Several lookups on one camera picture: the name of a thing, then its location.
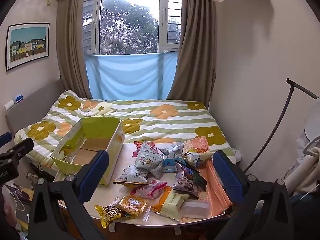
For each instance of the small white box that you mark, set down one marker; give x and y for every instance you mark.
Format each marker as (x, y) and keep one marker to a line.
(9, 105)

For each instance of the blue white snack packet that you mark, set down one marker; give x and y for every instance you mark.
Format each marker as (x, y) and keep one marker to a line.
(168, 166)

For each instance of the purple snack packet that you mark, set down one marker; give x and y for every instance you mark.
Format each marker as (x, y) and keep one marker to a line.
(183, 180)

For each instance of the silver blue snack packet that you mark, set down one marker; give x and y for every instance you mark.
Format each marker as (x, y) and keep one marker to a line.
(172, 150)

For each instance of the floral striped quilt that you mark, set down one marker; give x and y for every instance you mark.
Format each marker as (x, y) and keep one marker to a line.
(162, 122)

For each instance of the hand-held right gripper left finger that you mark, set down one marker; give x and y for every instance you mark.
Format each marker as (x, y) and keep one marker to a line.
(93, 177)

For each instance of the white orange snack packet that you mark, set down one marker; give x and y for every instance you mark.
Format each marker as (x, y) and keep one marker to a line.
(197, 156)

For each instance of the dark green snack packet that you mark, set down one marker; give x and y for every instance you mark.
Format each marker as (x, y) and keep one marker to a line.
(200, 180)

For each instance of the clear plastic box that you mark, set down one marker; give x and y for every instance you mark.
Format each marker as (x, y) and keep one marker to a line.
(195, 208)

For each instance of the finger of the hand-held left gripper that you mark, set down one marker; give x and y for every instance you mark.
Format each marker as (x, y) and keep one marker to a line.
(20, 148)
(5, 138)

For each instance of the small white cloth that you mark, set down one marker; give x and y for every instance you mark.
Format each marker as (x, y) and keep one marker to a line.
(237, 154)

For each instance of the pale green snack packet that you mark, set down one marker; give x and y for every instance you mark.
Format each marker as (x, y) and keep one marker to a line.
(172, 202)

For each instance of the window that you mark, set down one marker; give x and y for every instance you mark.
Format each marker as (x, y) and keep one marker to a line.
(130, 22)

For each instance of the pink white snack packet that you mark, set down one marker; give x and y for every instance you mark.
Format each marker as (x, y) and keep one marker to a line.
(150, 188)

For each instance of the grey cartoon snack packet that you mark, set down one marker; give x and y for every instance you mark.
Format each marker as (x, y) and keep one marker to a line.
(131, 176)

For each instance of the speckled grey snack packet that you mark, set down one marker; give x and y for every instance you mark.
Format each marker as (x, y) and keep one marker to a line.
(147, 158)

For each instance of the yellow black snack packet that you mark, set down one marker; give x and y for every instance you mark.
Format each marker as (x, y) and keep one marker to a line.
(108, 213)

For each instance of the light blue cloth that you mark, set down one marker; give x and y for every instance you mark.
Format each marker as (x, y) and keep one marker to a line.
(130, 75)

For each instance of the black curved stand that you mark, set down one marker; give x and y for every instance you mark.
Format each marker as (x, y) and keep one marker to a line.
(289, 82)

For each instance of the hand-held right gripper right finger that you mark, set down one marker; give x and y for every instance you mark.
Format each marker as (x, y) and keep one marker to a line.
(228, 177)

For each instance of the cream cloth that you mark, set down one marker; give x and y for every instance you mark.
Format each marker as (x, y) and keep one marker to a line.
(307, 172)

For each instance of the brown curtain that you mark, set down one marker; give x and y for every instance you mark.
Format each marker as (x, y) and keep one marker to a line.
(72, 55)
(197, 55)

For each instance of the small blue item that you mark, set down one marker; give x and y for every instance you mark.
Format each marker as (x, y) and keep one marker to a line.
(18, 99)

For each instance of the pink red snack packet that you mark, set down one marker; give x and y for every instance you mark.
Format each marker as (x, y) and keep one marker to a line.
(153, 145)

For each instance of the green cardboard box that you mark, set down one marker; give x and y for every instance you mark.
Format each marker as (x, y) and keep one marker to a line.
(100, 127)

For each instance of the grey headboard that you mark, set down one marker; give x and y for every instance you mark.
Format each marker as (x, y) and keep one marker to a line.
(37, 100)

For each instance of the waffle snack packet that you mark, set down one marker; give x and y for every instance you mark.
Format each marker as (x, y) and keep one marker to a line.
(132, 205)

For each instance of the framed house picture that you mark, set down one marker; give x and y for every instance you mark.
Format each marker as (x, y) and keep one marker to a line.
(27, 45)

